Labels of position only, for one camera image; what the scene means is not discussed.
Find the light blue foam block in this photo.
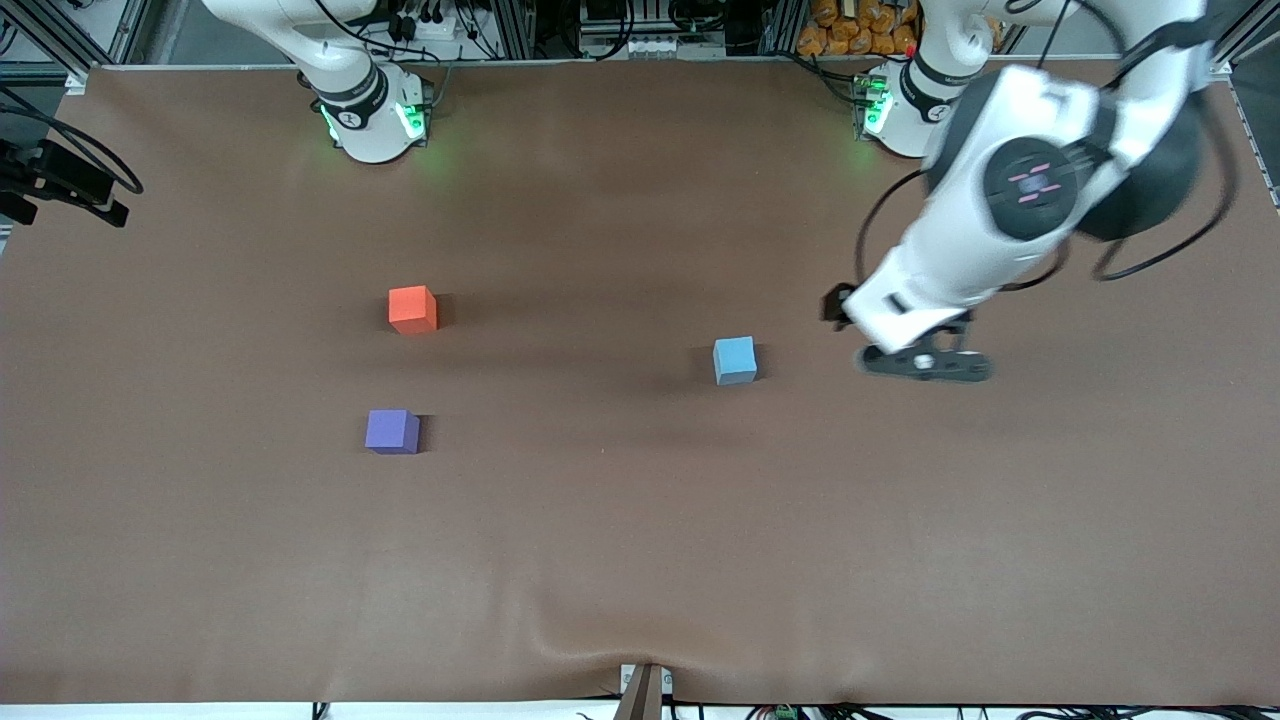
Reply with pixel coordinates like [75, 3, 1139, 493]
[712, 336, 759, 387]

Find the white terminal block row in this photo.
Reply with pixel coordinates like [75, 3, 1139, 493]
[624, 35, 728, 61]

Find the orange foam block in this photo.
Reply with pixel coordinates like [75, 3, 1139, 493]
[387, 285, 439, 335]

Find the purple foam block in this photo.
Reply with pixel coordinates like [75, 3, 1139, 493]
[364, 408, 422, 456]

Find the pile of orange bags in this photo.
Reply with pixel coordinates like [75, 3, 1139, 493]
[796, 0, 922, 59]

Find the brown table cloth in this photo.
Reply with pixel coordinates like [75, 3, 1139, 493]
[0, 55, 1280, 707]

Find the white power strip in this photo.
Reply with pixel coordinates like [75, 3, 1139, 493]
[385, 8, 463, 43]

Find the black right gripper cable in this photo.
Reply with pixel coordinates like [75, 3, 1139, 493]
[0, 84, 145, 195]

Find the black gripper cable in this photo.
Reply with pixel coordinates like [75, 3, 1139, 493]
[852, 0, 1242, 294]
[0, 84, 145, 195]

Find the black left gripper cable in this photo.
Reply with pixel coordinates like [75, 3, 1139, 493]
[852, 0, 1242, 294]

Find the brown camera mount post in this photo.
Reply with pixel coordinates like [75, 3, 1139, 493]
[615, 663, 674, 720]

